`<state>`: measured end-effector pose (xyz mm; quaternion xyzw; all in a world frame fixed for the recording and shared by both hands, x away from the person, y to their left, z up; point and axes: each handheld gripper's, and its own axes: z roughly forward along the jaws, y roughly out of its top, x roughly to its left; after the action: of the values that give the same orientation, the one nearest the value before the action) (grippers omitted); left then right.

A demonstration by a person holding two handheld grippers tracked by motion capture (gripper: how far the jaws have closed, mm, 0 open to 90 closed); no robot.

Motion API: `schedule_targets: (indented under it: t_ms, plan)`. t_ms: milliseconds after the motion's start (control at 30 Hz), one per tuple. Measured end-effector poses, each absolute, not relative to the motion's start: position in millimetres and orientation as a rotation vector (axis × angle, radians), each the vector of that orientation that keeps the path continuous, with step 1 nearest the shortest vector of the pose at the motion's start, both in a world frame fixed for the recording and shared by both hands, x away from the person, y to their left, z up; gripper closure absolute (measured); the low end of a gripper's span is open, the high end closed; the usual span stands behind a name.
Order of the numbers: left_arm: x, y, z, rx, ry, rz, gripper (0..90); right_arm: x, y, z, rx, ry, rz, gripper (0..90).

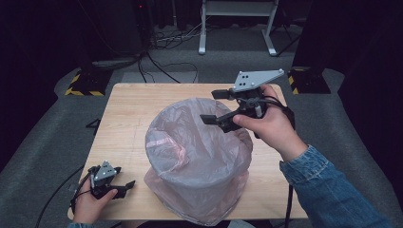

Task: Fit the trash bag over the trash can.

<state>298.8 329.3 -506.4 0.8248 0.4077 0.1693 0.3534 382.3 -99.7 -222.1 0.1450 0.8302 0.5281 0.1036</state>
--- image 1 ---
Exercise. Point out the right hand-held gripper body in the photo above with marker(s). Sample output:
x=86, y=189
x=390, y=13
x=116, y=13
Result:
x=253, y=79

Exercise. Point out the black base with yellow stripes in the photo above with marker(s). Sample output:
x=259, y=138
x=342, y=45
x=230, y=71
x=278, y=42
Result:
x=307, y=80
x=90, y=84

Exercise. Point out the pink plastic trash bag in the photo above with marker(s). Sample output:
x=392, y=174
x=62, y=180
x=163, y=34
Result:
x=196, y=158

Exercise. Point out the white metal stand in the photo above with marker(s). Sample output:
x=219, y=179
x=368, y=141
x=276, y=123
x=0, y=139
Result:
x=236, y=9

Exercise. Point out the person's right hand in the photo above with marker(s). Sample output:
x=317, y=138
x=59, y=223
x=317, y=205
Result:
x=275, y=129

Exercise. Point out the person's left hand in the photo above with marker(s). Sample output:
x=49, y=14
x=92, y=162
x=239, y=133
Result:
x=88, y=207

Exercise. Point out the dark box with red light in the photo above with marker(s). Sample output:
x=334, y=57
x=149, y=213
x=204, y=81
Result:
x=142, y=19

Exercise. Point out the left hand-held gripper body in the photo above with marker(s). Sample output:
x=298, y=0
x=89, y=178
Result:
x=104, y=172

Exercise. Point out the black table bracket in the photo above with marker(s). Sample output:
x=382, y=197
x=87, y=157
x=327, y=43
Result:
x=94, y=125

